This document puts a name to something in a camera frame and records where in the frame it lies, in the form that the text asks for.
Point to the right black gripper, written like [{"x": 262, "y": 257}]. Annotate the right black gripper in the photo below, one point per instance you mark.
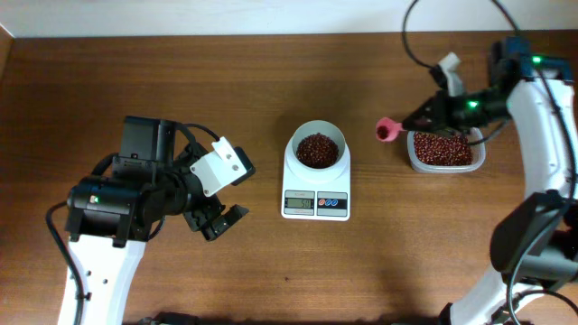
[{"x": 433, "y": 109}]

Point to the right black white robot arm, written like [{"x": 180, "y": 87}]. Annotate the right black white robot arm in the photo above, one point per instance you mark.
[{"x": 533, "y": 250}]

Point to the white digital kitchen scale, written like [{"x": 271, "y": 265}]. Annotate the white digital kitchen scale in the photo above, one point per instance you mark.
[{"x": 316, "y": 194}]

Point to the white bowl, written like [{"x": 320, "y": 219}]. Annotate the white bowl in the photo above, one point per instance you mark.
[{"x": 314, "y": 127}]

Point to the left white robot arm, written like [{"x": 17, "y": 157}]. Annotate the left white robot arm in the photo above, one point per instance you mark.
[{"x": 103, "y": 226}]

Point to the red beans pile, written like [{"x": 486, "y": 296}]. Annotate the red beans pile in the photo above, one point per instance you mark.
[{"x": 442, "y": 151}]

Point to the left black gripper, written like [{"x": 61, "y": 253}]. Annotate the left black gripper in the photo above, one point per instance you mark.
[{"x": 200, "y": 221}]

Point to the red beans in bowl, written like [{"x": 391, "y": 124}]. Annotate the red beans in bowl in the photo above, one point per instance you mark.
[{"x": 317, "y": 151}]

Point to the pink measuring scoop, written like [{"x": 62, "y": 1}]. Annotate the pink measuring scoop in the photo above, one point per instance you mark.
[{"x": 387, "y": 130}]

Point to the clear plastic bean container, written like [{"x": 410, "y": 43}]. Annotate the clear plastic bean container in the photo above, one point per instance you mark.
[{"x": 478, "y": 150}]

